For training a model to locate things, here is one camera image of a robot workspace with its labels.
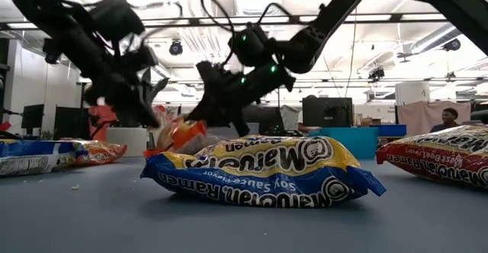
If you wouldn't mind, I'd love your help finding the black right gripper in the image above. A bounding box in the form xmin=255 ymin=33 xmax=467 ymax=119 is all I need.
xmin=186 ymin=60 xmax=297 ymax=137

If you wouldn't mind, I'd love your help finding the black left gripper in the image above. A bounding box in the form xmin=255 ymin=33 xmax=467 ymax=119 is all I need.
xmin=85 ymin=46 xmax=161 ymax=129

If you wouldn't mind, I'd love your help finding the orange Maruchan ramen pack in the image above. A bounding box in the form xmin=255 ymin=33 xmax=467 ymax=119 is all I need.
xmin=143 ymin=116 xmax=209 ymax=159
xmin=70 ymin=139 xmax=128 ymax=166

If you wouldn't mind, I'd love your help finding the blue Maruchan ramen pack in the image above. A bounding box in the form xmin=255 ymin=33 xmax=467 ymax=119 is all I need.
xmin=0 ymin=138 xmax=79 ymax=177
xmin=140 ymin=133 xmax=387 ymax=209

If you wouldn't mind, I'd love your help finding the red Maruchan ramen pack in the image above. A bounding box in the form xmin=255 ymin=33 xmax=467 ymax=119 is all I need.
xmin=375 ymin=124 xmax=488 ymax=191

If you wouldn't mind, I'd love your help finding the floral hanging cloth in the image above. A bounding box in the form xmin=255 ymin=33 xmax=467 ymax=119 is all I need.
xmin=152 ymin=104 xmax=180 ymax=132

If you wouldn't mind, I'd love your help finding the snake plant in white pot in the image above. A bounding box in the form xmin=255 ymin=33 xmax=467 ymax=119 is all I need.
xmin=91 ymin=68 xmax=169 ymax=158

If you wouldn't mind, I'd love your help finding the orange-red hanging cloth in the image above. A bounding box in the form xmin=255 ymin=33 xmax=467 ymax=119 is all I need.
xmin=88 ymin=105 xmax=117 ymax=142

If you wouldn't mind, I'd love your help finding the blue-grey table mat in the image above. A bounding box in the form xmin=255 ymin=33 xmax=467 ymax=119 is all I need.
xmin=0 ymin=155 xmax=488 ymax=253

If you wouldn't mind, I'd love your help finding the teal plastic bin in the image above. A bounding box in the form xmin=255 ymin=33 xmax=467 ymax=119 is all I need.
xmin=307 ymin=126 xmax=379 ymax=159

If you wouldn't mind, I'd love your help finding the blue storage bin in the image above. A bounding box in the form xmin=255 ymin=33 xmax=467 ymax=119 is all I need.
xmin=371 ymin=124 xmax=408 ymax=138

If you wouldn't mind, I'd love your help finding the white square column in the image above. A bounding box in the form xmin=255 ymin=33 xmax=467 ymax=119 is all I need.
xmin=395 ymin=81 xmax=431 ymax=105

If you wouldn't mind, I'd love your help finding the beige hanging cloth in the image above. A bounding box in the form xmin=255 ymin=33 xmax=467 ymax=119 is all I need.
xmin=396 ymin=100 xmax=472 ymax=136

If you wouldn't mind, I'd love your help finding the person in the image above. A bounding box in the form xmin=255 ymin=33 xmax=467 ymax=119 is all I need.
xmin=429 ymin=107 xmax=461 ymax=133

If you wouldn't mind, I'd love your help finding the dark office chair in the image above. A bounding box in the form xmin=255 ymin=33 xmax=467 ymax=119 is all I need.
xmin=469 ymin=109 xmax=488 ymax=127

